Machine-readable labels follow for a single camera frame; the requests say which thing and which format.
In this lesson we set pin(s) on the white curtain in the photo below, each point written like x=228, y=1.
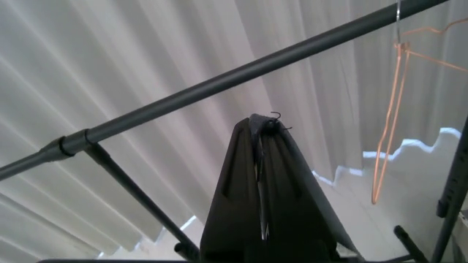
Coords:
x=109, y=55

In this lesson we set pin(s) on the black clothes rack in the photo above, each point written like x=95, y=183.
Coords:
x=219, y=82

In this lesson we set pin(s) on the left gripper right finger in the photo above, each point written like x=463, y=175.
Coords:
x=292, y=226

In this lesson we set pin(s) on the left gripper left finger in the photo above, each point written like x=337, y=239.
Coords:
x=230, y=226

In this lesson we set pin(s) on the dark grey sleeveless top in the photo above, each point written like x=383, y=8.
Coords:
x=332, y=221

